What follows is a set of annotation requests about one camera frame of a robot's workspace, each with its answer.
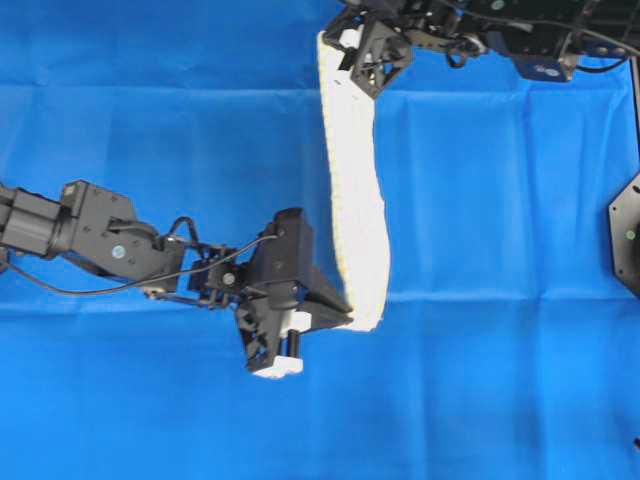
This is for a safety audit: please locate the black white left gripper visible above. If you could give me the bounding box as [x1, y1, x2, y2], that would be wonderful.
[235, 266, 353, 378]

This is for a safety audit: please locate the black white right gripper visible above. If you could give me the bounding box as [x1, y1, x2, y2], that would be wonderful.
[322, 4, 413, 100]

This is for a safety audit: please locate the yellow white checked towel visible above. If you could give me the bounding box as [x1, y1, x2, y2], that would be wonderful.
[316, 32, 391, 332]

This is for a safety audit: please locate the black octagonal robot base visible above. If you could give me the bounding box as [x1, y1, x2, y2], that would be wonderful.
[608, 175, 640, 297]

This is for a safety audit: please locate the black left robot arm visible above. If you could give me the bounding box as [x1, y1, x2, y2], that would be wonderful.
[1, 180, 353, 379]

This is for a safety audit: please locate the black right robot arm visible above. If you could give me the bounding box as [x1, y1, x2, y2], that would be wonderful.
[318, 1, 639, 99]

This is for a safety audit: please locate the blue table cloth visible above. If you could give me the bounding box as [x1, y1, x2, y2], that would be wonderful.
[1, 1, 639, 479]

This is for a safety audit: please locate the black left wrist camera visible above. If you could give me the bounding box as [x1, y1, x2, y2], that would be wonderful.
[248, 208, 314, 288]

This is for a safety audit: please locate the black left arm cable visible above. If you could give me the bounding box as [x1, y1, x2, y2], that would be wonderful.
[0, 232, 281, 297]

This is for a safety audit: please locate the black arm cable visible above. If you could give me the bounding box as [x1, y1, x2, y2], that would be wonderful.
[0, 232, 281, 297]
[444, 0, 640, 74]

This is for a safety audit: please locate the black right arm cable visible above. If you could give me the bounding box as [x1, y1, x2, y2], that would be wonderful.
[444, 0, 640, 74]

